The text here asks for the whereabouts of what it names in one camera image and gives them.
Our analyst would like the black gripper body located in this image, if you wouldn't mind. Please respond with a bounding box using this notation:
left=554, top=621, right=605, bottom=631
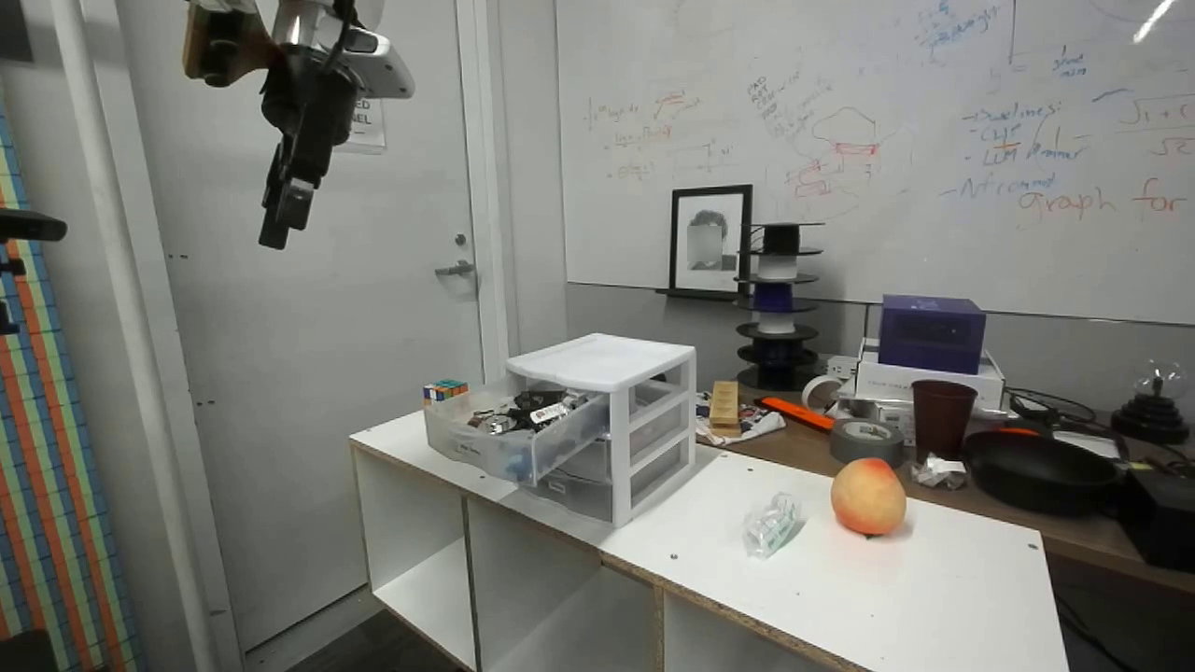
left=262, top=47, right=360, bottom=183

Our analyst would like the clear plastic wrapper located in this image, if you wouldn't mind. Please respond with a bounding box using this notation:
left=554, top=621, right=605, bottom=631
left=742, top=494, right=807, bottom=555

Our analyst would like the silver door handle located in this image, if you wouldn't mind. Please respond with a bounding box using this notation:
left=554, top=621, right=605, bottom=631
left=435, top=259, right=479, bottom=280

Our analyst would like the gray object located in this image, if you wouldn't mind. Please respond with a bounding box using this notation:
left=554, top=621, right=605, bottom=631
left=468, top=388, right=579, bottom=435

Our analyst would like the framed portrait picture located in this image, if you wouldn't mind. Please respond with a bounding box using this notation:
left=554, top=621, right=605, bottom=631
left=667, top=183, right=750, bottom=298

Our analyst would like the black frying pan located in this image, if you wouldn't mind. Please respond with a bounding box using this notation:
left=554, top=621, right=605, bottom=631
left=965, top=433, right=1123, bottom=515

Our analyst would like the open clear top drawer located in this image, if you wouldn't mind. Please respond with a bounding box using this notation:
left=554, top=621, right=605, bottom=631
left=423, top=383, right=609, bottom=484

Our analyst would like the white shelf cabinet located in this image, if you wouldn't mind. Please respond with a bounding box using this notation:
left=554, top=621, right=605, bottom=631
left=351, top=413, right=1067, bottom=672

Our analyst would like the black disc stack stand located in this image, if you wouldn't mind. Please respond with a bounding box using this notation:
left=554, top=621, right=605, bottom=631
left=741, top=220, right=819, bottom=393

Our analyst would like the dark red plastic cup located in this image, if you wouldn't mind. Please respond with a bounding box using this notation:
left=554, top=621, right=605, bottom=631
left=913, top=382, right=974, bottom=459

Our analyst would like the orange peach fruit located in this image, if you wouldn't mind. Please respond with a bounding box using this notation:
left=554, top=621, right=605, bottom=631
left=828, top=459, right=906, bottom=536

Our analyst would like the orange tool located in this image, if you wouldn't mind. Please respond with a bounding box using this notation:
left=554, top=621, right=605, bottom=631
left=758, top=397, right=835, bottom=433

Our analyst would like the white plastic drawer unit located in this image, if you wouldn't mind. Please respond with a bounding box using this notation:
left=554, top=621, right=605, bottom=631
left=509, top=332, right=696, bottom=527

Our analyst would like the white box under purple box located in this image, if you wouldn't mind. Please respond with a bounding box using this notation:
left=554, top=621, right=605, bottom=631
left=855, top=352, right=1006, bottom=413

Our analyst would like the grey tape roll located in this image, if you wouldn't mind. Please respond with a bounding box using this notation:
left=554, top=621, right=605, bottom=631
left=828, top=417, right=906, bottom=465

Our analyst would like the wooden block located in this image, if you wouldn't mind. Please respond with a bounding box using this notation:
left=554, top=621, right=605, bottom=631
left=710, top=382, right=741, bottom=433

